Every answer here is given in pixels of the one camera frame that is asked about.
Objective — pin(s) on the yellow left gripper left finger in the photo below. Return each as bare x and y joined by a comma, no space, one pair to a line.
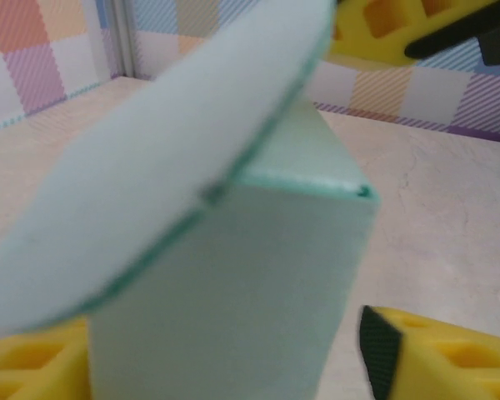
25,366

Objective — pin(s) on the light teal paper box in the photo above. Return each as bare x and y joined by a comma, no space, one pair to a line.
216,271

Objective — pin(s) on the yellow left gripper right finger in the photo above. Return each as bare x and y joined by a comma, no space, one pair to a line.
441,362

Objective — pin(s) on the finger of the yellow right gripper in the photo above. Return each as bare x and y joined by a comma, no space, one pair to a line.
350,37

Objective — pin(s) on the aluminium frame post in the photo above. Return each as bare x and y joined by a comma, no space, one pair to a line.
124,41

